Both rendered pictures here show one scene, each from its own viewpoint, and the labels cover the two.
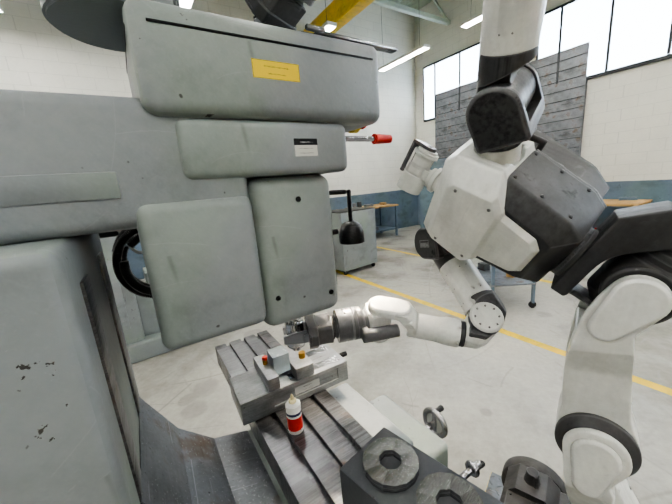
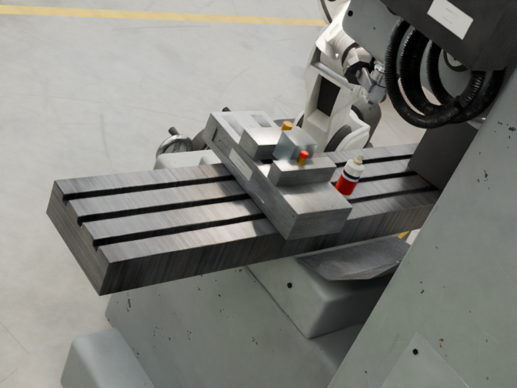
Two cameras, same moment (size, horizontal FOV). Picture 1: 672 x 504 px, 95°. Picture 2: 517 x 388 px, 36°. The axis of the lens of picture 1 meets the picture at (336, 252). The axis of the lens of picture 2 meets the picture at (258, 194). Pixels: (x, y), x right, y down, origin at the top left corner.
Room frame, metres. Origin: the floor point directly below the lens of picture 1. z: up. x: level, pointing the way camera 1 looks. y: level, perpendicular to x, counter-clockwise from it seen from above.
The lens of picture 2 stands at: (1.32, 1.59, 1.86)
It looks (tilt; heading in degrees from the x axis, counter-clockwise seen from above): 32 degrees down; 253
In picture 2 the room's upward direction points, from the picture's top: 23 degrees clockwise
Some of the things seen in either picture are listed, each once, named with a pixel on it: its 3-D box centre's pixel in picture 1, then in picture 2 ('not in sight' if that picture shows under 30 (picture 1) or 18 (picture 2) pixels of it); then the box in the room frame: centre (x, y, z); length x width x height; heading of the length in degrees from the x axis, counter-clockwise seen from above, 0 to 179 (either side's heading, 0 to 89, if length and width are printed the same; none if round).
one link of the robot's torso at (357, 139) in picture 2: not in sight; (330, 132); (0.49, -0.68, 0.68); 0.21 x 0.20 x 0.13; 51
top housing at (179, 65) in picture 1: (260, 91); not in sight; (0.73, 0.14, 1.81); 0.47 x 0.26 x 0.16; 122
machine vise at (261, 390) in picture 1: (289, 373); (277, 163); (0.89, 0.18, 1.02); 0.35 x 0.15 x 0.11; 120
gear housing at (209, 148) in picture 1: (255, 155); not in sight; (0.71, 0.16, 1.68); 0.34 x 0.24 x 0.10; 122
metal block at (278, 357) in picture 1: (278, 359); (295, 148); (0.87, 0.21, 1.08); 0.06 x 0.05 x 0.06; 30
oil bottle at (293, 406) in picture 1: (293, 412); (351, 174); (0.71, 0.15, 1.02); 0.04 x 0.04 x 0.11
